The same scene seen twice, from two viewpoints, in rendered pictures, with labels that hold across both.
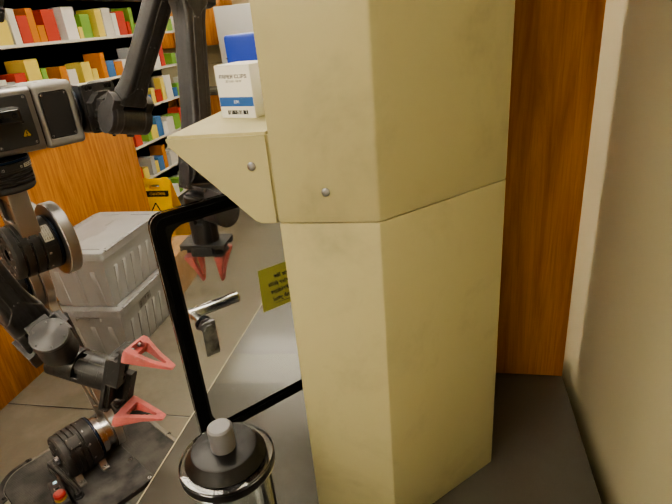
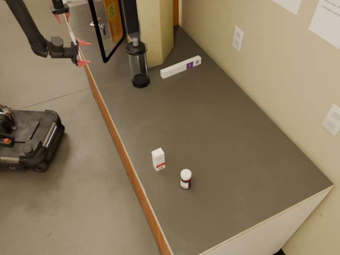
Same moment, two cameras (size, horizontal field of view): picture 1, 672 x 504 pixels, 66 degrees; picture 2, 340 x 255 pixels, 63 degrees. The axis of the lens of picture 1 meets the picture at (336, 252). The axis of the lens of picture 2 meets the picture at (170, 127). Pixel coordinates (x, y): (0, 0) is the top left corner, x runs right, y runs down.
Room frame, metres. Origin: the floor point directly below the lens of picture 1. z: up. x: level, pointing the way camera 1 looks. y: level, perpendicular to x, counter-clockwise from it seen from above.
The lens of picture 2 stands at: (-0.62, 0.74, 1.94)
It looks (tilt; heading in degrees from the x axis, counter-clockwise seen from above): 49 degrees down; 323
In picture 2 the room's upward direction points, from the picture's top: 2 degrees counter-clockwise
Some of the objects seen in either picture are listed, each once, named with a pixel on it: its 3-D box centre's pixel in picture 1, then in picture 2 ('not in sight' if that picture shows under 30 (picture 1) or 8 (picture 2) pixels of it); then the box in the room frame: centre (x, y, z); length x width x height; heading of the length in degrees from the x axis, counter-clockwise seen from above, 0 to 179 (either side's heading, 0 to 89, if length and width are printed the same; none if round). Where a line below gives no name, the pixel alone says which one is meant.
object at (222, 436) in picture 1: (224, 448); (135, 45); (0.45, 0.15, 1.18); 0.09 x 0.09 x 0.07
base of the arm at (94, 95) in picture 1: (107, 107); not in sight; (1.37, 0.54, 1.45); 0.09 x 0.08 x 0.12; 137
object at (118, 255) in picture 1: (108, 256); not in sight; (2.68, 1.27, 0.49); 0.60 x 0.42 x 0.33; 167
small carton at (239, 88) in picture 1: (247, 88); not in sight; (0.65, 0.09, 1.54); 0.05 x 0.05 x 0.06; 62
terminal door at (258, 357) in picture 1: (265, 303); (109, 18); (0.75, 0.12, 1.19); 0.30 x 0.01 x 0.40; 125
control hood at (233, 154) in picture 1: (267, 145); not in sight; (0.70, 0.08, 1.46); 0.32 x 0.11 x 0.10; 167
